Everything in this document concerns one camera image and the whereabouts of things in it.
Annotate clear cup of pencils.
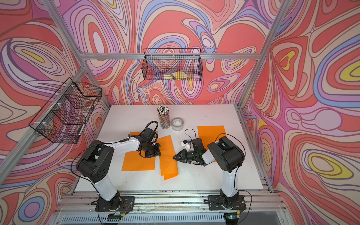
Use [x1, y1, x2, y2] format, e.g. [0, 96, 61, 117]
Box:
[157, 105, 171, 129]

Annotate black wire basket left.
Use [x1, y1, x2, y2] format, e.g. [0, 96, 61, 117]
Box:
[29, 78, 103, 143]

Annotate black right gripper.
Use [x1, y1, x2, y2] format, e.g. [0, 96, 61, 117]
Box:
[173, 149, 199, 164]

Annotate clear tape roll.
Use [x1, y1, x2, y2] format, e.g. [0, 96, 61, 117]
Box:
[171, 117, 184, 131]

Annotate black wire basket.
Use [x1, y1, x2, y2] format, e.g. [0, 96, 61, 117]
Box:
[142, 47, 203, 81]
[29, 78, 103, 143]

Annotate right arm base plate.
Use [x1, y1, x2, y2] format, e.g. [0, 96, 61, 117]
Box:
[204, 194, 247, 212]

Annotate orange paper sheet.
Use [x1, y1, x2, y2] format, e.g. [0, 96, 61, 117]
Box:
[156, 136, 179, 180]
[121, 131, 158, 172]
[197, 126, 226, 166]

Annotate black wire basket back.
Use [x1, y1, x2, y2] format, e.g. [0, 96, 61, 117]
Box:
[142, 47, 203, 81]

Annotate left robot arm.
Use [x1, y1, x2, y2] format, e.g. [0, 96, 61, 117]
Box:
[76, 121, 161, 202]

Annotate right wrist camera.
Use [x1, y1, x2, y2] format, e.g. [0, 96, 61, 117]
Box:
[181, 140, 191, 151]

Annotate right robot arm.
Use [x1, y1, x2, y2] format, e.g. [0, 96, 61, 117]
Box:
[173, 133, 246, 199]

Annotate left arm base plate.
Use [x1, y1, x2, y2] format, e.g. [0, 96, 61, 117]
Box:
[95, 196, 135, 212]

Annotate yellow sticky notes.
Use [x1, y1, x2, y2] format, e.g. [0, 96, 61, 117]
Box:
[164, 70, 188, 80]

